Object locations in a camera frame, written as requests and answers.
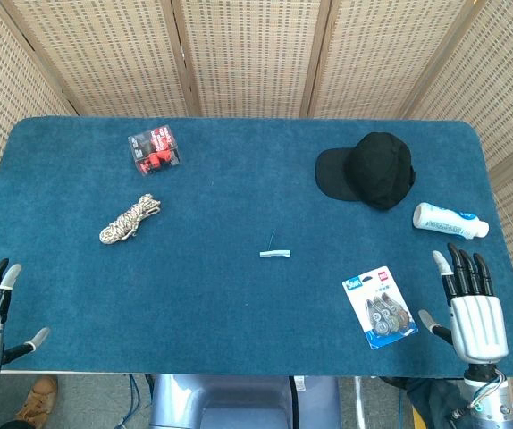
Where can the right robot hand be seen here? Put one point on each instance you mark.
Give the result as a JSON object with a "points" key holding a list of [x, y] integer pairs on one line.
{"points": [[477, 326]]}

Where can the light blue piece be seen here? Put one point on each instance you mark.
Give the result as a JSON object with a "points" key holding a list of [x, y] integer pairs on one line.
{"points": [[274, 254]]}

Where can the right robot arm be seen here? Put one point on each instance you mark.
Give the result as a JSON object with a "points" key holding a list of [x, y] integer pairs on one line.
{"points": [[495, 413]]}

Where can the brown shoe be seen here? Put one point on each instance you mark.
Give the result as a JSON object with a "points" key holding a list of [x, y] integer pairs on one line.
{"points": [[37, 400]]}

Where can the dark blue fabric item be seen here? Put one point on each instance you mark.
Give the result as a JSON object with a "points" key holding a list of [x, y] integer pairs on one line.
{"points": [[435, 402]]}

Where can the correction tape blister pack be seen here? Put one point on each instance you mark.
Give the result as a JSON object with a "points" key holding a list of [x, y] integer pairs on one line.
{"points": [[379, 308]]}

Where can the white plastic bottle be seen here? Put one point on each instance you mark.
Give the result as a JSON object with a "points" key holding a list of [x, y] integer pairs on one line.
{"points": [[448, 221]]}

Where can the black baseball cap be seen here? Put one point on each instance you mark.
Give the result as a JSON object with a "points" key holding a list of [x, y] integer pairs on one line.
{"points": [[372, 172]]}

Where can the blue carpet table mat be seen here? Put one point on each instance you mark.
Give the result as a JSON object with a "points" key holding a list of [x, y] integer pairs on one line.
{"points": [[238, 313]]}

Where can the blue-grey robot torso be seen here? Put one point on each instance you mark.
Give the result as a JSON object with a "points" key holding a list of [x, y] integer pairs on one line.
{"points": [[221, 402]]}

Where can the clear box of red parts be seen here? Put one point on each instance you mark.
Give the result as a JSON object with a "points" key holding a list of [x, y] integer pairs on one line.
{"points": [[154, 149]]}

